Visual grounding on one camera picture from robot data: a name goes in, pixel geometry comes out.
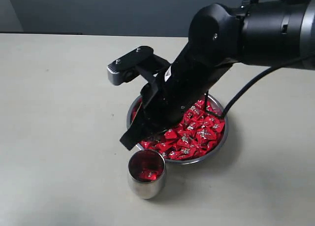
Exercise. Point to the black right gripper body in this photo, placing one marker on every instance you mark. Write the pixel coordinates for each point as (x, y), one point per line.
(165, 107)

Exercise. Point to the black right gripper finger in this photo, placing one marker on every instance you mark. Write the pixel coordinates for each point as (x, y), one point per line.
(136, 132)
(156, 133)

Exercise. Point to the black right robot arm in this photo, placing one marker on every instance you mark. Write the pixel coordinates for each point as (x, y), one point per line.
(272, 34)

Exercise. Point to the stainless steel cup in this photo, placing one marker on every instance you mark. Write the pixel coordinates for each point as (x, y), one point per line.
(149, 159)

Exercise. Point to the pile of red wrapped candies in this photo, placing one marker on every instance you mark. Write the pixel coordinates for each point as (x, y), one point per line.
(197, 137)

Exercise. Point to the steel bowl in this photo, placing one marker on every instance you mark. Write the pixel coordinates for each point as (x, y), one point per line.
(221, 142)

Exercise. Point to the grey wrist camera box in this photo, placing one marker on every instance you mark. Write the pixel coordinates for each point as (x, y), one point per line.
(123, 69)

